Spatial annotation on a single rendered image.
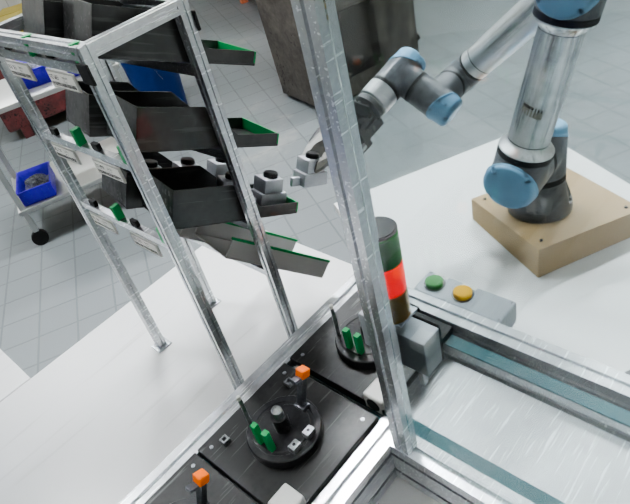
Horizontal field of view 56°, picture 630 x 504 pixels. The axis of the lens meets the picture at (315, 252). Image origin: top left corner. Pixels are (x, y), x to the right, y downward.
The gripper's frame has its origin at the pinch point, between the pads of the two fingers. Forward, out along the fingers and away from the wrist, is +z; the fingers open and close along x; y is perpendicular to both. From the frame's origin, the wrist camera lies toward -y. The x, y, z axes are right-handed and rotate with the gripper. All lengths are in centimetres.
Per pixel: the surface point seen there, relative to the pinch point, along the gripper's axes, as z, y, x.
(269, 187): 11.4, -6.2, -3.3
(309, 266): 16.4, 14.5, -6.7
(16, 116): 33, 102, 441
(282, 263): 20.4, 7.7, -6.6
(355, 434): 37, 14, -42
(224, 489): 58, 7, -33
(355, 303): 16.2, 21.9, -17.4
